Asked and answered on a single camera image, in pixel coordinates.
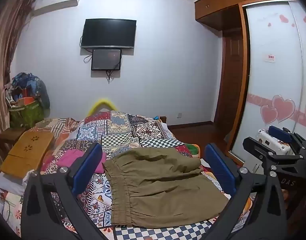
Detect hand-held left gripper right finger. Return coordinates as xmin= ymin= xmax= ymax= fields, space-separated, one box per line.
xmin=200 ymin=143 xmax=287 ymax=240

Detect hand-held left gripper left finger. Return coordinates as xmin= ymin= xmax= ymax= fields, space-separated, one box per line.
xmin=21 ymin=142 xmax=113 ymax=240

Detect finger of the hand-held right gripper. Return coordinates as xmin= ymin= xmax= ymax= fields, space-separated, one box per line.
xmin=267 ymin=126 xmax=306 ymax=155
xmin=242 ymin=137 xmax=303 ymax=167

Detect olive green pants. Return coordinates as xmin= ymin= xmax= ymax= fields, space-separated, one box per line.
xmin=102 ymin=148 xmax=231 ymax=229

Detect white suitcase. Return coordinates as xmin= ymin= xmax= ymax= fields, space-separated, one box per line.
xmin=254 ymin=128 xmax=297 ymax=155

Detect folded pink garment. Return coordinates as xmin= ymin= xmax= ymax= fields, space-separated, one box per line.
xmin=40 ymin=149 xmax=106 ymax=174

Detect orange cloth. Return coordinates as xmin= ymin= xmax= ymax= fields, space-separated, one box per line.
xmin=240 ymin=196 xmax=256 ymax=220

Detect white heart-print sliding door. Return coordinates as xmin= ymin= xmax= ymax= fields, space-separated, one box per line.
xmin=229 ymin=0 xmax=306 ymax=158

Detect patchwork printed blanket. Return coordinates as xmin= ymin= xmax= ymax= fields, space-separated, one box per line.
xmin=0 ymin=110 xmax=258 ymax=240

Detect wooden lap desk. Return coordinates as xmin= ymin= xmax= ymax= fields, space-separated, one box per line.
xmin=0 ymin=131 xmax=55 ymax=179

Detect yellow curved headboard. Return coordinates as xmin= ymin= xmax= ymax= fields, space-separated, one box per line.
xmin=89 ymin=99 xmax=118 ymax=114

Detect folded white cloth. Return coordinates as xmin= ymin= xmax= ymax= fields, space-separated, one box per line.
xmin=0 ymin=171 xmax=31 ymax=197

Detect brown wooden nightstand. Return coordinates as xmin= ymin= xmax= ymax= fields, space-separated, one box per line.
xmin=0 ymin=127 xmax=27 ymax=145

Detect striped brown curtain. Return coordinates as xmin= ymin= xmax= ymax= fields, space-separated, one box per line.
xmin=0 ymin=0 xmax=36 ymax=160

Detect wooden wardrobe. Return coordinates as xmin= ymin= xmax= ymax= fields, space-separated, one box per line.
xmin=194 ymin=0 xmax=297 ymax=167

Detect white air conditioner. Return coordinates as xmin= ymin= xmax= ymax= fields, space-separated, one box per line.
xmin=30 ymin=0 xmax=82 ymax=17

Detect small black wall monitor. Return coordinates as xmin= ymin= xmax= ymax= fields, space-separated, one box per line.
xmin=91 ymin=49 xmax=122 ymax=71

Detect black wall television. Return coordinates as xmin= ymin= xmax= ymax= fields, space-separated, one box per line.
xmin=81 ymin=18 xmax=137 ymax=49

